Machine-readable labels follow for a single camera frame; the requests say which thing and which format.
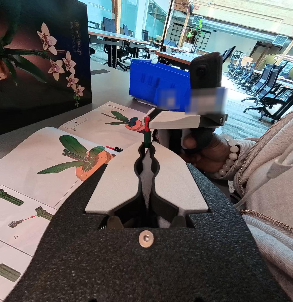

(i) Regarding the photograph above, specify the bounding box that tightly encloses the person's right forearm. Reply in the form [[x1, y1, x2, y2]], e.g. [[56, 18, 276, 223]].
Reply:
[[222, 138, 259, 182]]

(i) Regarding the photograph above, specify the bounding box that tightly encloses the white bead bracelet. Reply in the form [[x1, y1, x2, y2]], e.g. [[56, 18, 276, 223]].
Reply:
[[214, 133, 240, 179]]

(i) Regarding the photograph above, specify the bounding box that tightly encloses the black orchid set box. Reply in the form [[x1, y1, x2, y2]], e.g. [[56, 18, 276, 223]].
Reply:
[[0, 0, 93, 138]]

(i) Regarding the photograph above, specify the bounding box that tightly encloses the white paper sheet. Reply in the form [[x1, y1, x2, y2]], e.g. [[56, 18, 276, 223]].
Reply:
[[137, 97, 159, 106]]

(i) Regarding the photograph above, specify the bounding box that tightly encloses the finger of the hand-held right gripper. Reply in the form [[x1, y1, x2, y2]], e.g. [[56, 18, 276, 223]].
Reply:
[[144, 109, 201, 130]]

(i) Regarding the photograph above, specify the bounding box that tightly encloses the white hoodie drawstring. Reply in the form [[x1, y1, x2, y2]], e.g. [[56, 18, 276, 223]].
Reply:
[[240, 142, 293, 207]]

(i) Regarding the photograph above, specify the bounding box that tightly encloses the green potted plant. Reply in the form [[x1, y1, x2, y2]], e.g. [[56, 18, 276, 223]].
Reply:
[[186, 18, 204, 39]]

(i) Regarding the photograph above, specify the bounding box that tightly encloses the row of black office chairs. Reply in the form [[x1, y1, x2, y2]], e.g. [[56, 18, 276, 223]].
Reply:
[[222, 45, 293, 123], [90, 16, 150, 71]]

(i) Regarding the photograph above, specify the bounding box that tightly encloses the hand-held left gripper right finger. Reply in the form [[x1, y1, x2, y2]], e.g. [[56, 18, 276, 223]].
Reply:
[[150, 141, 209, 215]]

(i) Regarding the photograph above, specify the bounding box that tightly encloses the blue plastic bin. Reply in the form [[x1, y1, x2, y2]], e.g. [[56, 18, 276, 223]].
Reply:
[[129, 57, 192, 112]]

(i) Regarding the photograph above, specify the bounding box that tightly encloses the thin black pole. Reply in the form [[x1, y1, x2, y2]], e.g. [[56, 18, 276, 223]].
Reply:
[[160, 0, 174, 53]]

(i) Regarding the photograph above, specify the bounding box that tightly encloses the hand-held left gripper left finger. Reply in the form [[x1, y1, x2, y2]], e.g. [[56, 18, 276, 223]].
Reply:
[[85, 141, 145, 215]]

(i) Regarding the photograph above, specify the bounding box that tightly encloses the person's right hand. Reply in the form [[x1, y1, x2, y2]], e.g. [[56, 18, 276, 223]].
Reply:
[[180, 131, 232, 176]]

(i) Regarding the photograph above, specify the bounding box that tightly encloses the open building instruction booklet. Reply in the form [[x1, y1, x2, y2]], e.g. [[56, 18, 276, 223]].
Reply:
[[0, 101, 160, 301]]

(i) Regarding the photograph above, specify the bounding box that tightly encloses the person's beige zip hoodie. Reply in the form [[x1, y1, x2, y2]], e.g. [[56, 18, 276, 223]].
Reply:
[[228, 113, 293, 302]]

